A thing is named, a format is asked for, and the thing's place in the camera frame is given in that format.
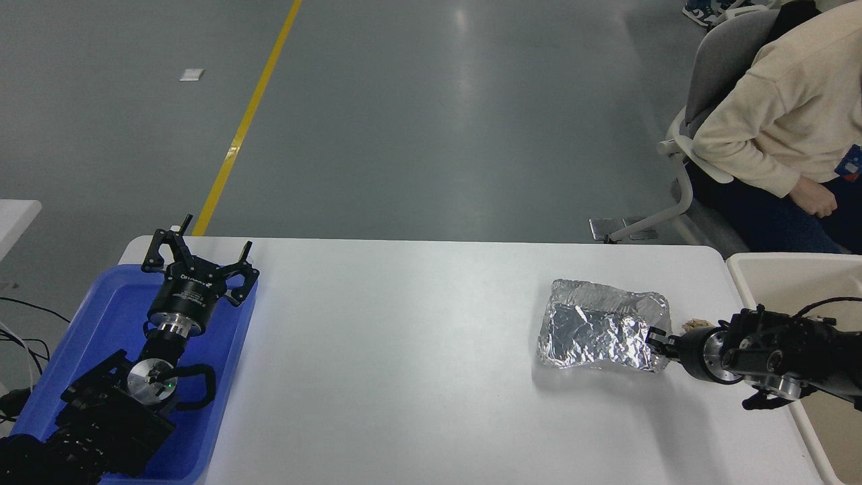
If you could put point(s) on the person's hand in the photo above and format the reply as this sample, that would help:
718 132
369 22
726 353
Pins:
811 199

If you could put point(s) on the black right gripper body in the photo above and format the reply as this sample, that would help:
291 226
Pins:
693 353

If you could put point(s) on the grey office chair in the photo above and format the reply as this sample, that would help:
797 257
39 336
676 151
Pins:
720 60

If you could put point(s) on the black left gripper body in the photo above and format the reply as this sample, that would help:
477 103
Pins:
188 295

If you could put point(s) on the person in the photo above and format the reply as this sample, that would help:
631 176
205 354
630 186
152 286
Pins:
788 101

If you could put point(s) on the silver foil plate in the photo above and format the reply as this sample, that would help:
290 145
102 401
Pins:
592 330

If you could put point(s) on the person's foot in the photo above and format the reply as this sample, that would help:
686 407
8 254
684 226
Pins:
700 10

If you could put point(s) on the large pale dustbin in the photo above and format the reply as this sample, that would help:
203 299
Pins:
774 283

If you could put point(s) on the crumpled tan paper ball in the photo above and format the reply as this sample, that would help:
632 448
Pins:
695 326

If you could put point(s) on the blue plastic tray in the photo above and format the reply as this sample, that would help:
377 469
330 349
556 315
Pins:
101 323

